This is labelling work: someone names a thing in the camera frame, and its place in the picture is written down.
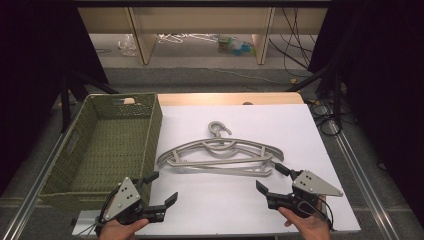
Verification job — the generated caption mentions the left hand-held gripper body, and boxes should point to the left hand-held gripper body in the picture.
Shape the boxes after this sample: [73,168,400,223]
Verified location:
[98,176,167,225]

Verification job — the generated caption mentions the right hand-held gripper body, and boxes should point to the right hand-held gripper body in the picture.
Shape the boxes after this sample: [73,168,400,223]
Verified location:
[265,169,344,220]

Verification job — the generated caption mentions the green woven basket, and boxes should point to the green woven basket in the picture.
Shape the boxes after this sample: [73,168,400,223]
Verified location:
[39,92,164,210]

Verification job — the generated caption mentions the person's left hand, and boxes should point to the person's left hand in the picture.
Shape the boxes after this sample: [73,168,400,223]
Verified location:
[98,218,150,240]

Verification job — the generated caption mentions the person's right hand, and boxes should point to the person's right hand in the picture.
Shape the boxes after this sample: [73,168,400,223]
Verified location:
[278,206,333,240]

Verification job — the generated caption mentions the white board sheet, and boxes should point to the white board sheet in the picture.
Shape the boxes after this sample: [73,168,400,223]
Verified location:
[72,103,362,236]

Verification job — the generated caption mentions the wooden table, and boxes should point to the wooden table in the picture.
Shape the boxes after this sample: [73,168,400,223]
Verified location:
[122,92,305,107]

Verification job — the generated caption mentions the black curtain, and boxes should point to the black curtain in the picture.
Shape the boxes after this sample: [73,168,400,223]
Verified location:
[308,0,424,228]
[0,0,110,198]

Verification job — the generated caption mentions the colourful toys pile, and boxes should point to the colourful toys pile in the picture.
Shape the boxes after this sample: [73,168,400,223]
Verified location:
[217,34,256,57]

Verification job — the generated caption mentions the clear plastic bag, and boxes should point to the clear plastic bag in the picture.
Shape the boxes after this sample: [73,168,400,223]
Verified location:
[117,33,138,57]

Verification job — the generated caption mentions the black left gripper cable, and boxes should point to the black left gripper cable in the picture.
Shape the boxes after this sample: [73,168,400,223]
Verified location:
[98,185,122,221]

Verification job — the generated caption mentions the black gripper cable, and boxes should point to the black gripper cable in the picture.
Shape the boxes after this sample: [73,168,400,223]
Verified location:
[297,197,335,232]
[98,185,122,221]

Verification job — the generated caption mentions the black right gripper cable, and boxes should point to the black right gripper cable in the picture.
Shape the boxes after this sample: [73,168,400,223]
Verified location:
[297,197,335,232]

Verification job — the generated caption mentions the grey left gripper cable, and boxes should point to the grey left gripper cable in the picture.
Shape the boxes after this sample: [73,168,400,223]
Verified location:
[74,221,102,240]

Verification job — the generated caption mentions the aluminium rail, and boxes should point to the aluminium rail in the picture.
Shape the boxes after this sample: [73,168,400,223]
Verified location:
[328,119,401,240]
[0,131,68,240]

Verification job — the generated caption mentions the black coiled floor cables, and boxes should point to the black coiled floor cables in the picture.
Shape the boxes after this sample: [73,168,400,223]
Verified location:
[307,98,345,137]

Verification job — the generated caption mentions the thin yellowish floor cable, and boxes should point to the thin yellowish floor cable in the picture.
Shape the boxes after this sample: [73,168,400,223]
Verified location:
[159,66,298,86]

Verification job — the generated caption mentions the black hanging cables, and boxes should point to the black hanging cables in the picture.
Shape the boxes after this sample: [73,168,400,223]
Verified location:
[268,6,318,70]

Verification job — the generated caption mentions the white wire hangers pile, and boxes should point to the white wire hangers pile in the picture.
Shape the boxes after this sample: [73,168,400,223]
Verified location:
[157,32,219,45]

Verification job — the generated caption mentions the beige wooden desk frame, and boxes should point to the beige wooden desk frame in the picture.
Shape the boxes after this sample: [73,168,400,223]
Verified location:
[77,6,329,66]

